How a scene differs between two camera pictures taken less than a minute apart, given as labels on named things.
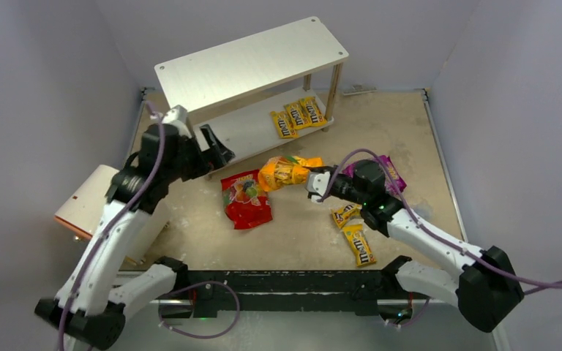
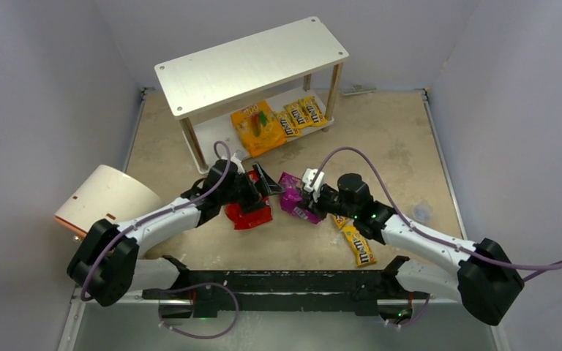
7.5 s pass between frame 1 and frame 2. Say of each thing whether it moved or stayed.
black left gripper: moved
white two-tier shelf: stayed
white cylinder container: stayed
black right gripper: moved
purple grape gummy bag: moved
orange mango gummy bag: moved
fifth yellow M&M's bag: stayed
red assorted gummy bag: stayed
